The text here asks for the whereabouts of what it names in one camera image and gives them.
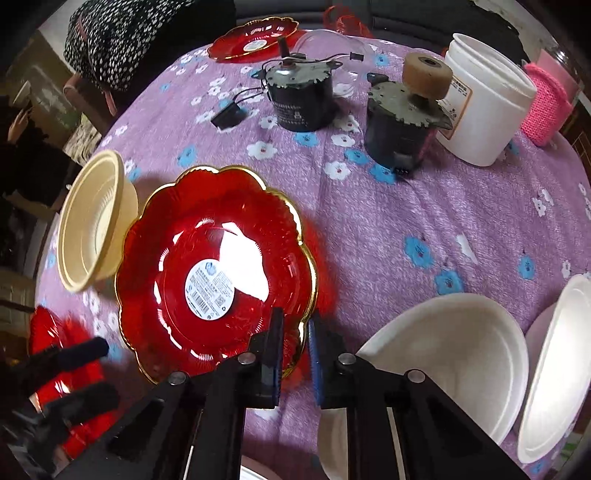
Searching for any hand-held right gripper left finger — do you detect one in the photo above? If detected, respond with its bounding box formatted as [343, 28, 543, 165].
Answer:
[55, 307, 285, 480]

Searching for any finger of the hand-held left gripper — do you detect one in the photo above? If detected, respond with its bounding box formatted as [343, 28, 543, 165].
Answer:
[42, 382, 121, 431]
[9, 337, 110, 385]

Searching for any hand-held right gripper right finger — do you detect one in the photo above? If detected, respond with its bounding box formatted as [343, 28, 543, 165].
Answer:
[307, 318, 532, 480]

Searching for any red gold-rimmed plate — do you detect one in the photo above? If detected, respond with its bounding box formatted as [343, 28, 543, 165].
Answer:
[115, 165, 319, 386]
[28, 305, 122, 460]
[208, 16, 300, 64]

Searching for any white foam bowl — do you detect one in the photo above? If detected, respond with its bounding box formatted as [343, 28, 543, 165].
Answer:
[517, 274, 591, 463]
[318, 293, 529, 480]
[239, 455, 278, 480]

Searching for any cream plastic bowl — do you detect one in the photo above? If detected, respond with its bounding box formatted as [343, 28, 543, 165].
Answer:
[58, 149, 139, 293]

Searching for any black motor with tan roller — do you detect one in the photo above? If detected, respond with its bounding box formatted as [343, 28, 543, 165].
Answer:
[365, 52, 455, 177]

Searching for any small black connector box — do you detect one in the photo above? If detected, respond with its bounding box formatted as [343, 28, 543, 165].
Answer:
[211, 90, 264, 130]

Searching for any black motor with shaft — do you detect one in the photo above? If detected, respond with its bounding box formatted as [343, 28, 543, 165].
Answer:
[252, 37, 335, 132]

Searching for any white plastic jar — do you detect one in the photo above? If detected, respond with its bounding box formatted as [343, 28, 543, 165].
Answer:
[434, 33, 539, 167]

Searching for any clear glass dome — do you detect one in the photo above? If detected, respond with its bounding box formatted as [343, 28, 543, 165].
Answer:
[291, 28, 370, 100]

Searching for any black white dotted bag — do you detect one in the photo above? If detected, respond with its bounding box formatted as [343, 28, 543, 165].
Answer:
[64, 0, 222, 116]

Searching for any bottle with pink knit sleeve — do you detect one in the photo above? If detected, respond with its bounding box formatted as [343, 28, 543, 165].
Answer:
[522, 48, 583, 147]

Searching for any red mesh ribbon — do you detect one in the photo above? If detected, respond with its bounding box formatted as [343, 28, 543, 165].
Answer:
[323, 6, 372, 38]

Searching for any black leather sofa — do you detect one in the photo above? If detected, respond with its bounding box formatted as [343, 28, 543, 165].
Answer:
[231, 0, 527, 61]

